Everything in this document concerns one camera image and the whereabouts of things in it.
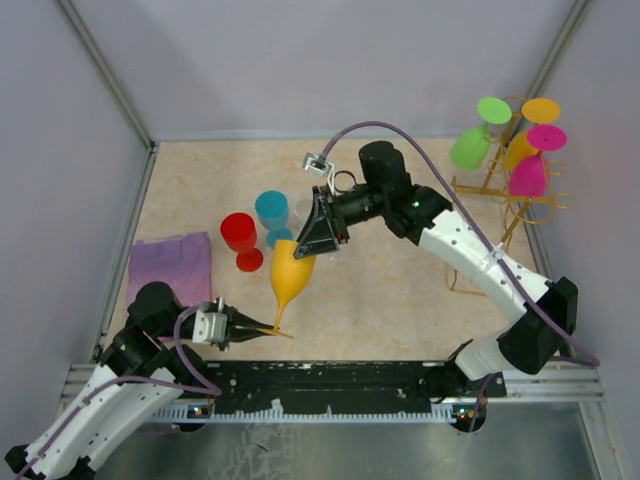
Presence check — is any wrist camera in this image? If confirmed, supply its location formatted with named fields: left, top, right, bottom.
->
left=192, top=303, right=227, bottom=345
left=302, top=153, right=336, bottom=194

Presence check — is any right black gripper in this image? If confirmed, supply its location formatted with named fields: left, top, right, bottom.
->
left=293, top=186, right=386, bottom=261

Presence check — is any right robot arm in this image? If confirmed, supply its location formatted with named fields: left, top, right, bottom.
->
left=293, top=141, right=578, bottom=396

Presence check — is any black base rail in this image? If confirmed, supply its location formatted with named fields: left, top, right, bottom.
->
left=203, top=360, right=484, bottom=415

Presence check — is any gold wire glass rack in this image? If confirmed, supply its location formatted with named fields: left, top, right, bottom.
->
left=447, top=93, right=574, bottom=296

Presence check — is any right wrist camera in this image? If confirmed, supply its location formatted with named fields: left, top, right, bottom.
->
left=302, top=153, right=336, bottom=194

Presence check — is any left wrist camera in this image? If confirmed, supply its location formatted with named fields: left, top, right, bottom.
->
left=192, top=303, right=227, bottom=345

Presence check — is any pink plastic wine glass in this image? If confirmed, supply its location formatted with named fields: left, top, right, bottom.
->
left=507, top=124, right=568, bottom=198

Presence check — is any green plastic wine glass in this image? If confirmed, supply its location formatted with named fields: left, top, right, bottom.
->
left=449, top=96, right=512, bottom=171

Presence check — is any orange wine glass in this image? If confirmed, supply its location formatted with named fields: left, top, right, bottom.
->
left=259, top=239, right=316, bottom=338
left=503, top=97, right=563, bottom=171

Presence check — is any red plastic wine glass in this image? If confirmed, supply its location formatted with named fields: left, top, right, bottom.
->
left=220, top=212, right=264, bottom=273

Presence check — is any white toothed cable duct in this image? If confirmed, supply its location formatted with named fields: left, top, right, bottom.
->
left=147, top=401, right=456, bottom=425

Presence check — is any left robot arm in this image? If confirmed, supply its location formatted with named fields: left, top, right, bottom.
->
left=5, top=281, right=271, bottom=479

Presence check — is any purple printed cloth bag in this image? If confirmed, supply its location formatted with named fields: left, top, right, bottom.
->
left=127, top=232, right=212, bottom=306

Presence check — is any orange wine glass front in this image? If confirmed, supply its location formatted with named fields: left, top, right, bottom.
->
left=259, top=239, right=316, bottom=338

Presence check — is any orange wine glass back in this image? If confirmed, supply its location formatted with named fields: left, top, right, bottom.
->
left=503, top=97, right=563, bottom=171

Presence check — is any blue plastic wine glass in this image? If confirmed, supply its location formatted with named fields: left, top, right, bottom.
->
left=254, top=190, right=293, bottom=249

